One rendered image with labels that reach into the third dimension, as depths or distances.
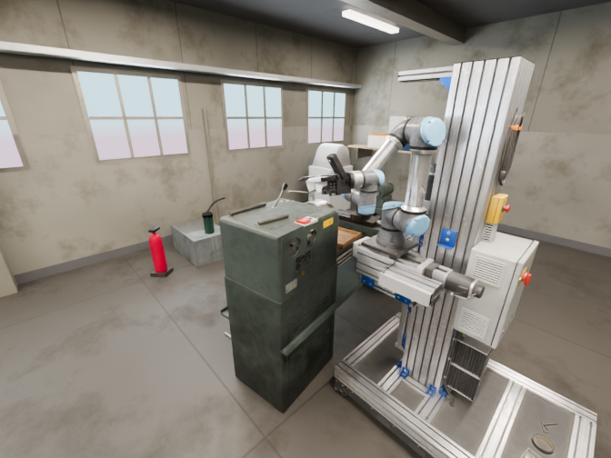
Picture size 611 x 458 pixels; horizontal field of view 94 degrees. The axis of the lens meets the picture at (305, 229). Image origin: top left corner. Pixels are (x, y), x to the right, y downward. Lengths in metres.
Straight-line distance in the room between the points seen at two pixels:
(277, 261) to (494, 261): 1.01
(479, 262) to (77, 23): 4.31
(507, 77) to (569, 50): 4.17
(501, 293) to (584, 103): 4.25
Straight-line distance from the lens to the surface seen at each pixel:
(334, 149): 5.36
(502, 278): 1.58
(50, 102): 4.29
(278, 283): 1.54
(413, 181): 1.41
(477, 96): 1.55
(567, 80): 5.62
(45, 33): 4.36
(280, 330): 1.72
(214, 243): 3.88
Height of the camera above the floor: 1.81
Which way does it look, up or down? 22 degrees down
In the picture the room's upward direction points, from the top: straight up
